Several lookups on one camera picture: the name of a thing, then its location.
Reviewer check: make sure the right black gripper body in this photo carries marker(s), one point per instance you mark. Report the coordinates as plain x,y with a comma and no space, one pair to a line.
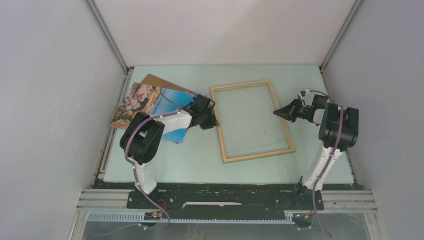
301,111

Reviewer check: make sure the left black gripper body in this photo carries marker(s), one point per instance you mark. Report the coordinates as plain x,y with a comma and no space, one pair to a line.
208,120

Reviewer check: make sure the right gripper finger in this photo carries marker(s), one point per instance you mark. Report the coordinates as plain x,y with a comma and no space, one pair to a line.
289,117
289,109

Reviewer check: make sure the wooden picture frame green edge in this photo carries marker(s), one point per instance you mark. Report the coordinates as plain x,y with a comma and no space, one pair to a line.
225,132

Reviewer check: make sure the blue sea photo print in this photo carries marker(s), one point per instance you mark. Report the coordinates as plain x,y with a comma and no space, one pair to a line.
127,109

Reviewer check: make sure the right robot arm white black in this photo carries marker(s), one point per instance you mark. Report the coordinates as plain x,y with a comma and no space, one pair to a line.
338,131

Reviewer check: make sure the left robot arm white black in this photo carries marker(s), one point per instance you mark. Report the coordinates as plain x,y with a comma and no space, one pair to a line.
140,141

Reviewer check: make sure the brown cardboard backing board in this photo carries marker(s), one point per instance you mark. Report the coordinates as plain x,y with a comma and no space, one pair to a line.
155,81

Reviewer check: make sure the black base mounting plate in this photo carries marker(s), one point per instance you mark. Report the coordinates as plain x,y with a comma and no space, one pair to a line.
265,201

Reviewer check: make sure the aluminium rail base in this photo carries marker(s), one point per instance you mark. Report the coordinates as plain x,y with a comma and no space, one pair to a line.
110,205

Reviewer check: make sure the right aluminium corner post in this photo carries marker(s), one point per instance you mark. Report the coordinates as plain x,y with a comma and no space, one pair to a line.
357,4

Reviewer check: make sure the aluminium corner post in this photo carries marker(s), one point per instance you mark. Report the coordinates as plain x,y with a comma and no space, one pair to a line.
101,23
357,4

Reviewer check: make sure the left aluminium corner post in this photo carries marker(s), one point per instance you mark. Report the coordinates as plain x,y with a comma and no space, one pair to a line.
101,23

